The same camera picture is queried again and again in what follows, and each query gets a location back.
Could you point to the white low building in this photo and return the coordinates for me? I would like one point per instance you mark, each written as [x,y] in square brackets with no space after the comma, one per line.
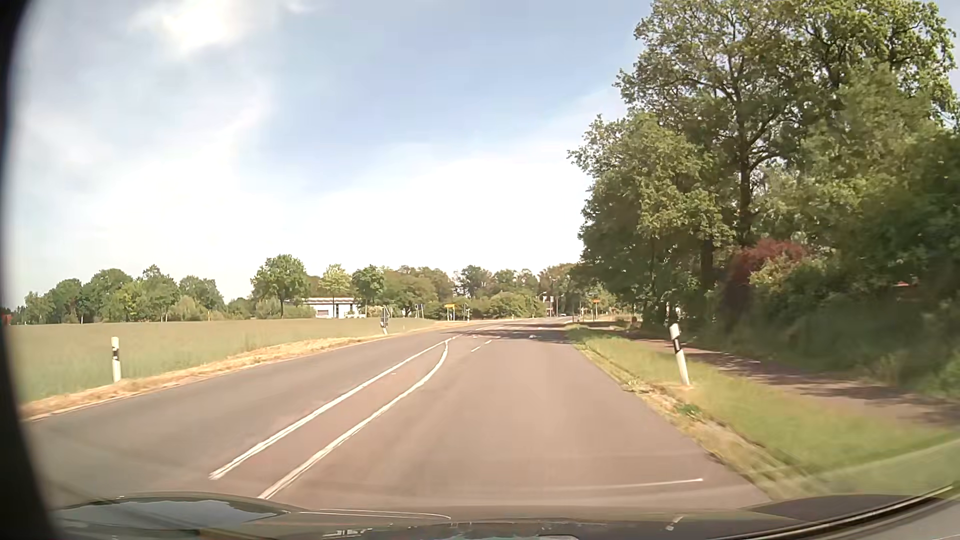
[331,307]

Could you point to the grass bank with bushes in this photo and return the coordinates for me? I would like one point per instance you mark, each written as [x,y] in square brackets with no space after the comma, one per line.
[855,337]

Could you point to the road sign on post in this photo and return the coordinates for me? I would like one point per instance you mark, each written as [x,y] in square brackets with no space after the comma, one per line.
[595,304]

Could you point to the yellow road sign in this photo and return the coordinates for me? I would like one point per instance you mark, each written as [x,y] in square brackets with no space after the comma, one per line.
[450,307]

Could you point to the green crop field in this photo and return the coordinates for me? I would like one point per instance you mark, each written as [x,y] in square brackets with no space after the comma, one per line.
[172,349]

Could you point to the distant tree line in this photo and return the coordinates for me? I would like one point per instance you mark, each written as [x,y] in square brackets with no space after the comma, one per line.
[300,292]

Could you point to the white black marker post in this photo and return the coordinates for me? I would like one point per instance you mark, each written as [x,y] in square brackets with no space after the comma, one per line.
[115,358]
[384,321]
[679,352]

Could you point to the row of trees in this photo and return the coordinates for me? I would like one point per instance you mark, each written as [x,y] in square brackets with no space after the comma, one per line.
[780,150]

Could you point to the red-leaved bush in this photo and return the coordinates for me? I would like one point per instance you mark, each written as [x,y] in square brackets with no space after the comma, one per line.
[757,262]

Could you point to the cycle path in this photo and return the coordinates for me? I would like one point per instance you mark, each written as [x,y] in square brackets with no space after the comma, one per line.
[825,386]

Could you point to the grey asphalt road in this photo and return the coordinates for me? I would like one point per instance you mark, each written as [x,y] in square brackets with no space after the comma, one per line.
[510,420]

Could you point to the dry grass verge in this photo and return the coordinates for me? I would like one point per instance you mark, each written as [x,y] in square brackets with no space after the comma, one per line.
[187,373]

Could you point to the car's own bonnet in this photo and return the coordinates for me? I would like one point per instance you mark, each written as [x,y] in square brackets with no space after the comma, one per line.
[480,521]

